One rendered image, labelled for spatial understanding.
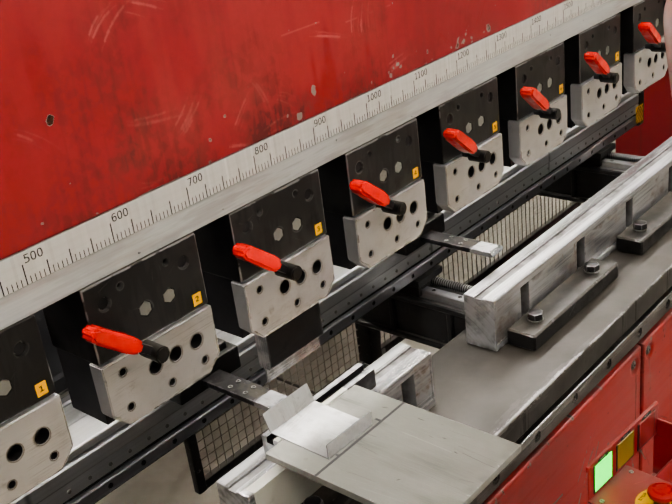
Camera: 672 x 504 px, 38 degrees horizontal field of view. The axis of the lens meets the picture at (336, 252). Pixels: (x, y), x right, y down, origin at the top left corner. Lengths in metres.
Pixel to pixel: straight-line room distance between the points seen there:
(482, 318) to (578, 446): 0.28
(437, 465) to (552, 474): 0.49
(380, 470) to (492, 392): 0.39
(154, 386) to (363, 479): 0.29
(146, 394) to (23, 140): 0.31
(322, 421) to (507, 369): 0.41
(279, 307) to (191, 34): 0.34
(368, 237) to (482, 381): 0.41
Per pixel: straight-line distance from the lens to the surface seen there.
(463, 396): 1.54
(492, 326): 1.62
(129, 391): 1.03
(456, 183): 1.41
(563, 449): 1.68
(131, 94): 0.97
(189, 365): 1.08
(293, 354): 1.27
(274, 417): 1.29
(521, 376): 1.58
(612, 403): 1.81
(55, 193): 0.93
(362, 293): 1.74
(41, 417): 0.98
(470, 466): 1.20
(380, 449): 1.23
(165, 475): 2.97
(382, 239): 1.29
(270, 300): 1.14
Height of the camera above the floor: 1.74
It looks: 25 degrees down
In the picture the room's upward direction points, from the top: 7 degrees counter-clockwise
